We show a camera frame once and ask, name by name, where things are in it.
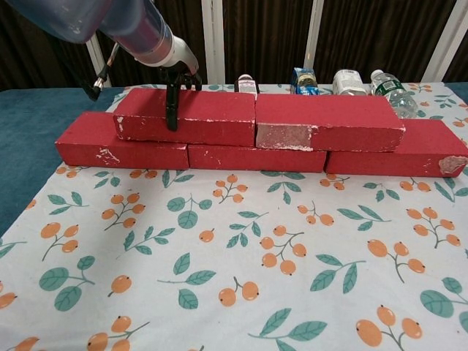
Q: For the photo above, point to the brown medicine bottle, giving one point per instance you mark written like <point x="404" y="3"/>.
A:
<point x="246" y="86"/>

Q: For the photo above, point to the water bottle with green label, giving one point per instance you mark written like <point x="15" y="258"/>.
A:
<point x="391" y="91"/>

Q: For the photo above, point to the floral tablecloth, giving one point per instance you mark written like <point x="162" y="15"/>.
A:
<point x="234" y="256"/>

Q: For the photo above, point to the dark slatted white-framed partition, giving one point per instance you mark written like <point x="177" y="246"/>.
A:
<point x="256" y="36"/>

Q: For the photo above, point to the red brick with worn patch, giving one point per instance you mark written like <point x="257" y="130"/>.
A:
<point x="329" y="113"/>

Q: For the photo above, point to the blue cookie box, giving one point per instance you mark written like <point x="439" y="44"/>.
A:
<point x="305" y="82"/>

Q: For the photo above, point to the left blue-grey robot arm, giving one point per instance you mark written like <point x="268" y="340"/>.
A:
<point x="120" y="22"/>

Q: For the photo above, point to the plain red brick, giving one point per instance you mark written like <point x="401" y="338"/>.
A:
<point x="256" y="157"/>

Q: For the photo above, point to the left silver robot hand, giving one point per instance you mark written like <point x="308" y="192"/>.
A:
<point x="181" y="58"/>

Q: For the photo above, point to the red brick with white scratches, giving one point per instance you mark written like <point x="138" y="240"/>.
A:
<point x="87" y="146"/>

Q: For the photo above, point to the clear bottle with white label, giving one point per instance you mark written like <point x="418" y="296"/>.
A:
<point x="349" y="84"/>

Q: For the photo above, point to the red brick with broken corner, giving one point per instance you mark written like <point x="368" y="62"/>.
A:
<point x="402" y="161"/>

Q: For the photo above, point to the red brick with white-chipped edges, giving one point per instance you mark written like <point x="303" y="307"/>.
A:
<point x="212" y="106"/>

